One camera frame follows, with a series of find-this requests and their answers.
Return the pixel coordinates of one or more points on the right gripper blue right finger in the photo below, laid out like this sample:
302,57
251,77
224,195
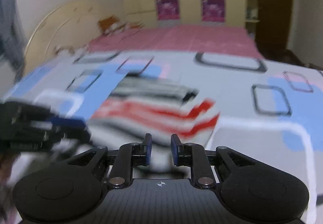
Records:
193,156

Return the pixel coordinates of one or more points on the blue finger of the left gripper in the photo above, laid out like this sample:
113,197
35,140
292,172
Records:
82,136
68,122

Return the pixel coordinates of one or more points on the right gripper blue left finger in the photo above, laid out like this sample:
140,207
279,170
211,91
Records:
125,159

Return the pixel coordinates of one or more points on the striped knit children's sweater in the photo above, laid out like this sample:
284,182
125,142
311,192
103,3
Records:
161,107

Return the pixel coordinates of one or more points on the brown white pillow near headboard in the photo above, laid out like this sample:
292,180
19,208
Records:
68,50

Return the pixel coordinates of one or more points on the grey blue curtain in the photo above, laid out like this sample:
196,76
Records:
12,38

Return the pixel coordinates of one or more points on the cream arched headboard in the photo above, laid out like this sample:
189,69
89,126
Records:
71,25

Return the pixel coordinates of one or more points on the orange white patterned pillow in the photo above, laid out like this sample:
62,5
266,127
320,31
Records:
111,24

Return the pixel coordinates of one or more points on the pink bed sheet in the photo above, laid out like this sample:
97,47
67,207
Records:
189,38

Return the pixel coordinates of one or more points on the lower left purple poster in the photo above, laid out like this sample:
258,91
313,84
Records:
168,13

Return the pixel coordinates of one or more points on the purple poster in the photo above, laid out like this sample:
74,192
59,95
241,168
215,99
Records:
213,11
168,13

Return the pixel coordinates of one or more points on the dark brown wooden door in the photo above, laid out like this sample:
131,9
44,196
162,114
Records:
273,28

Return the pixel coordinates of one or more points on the lower right purple poster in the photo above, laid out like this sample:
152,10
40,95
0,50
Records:
213,11

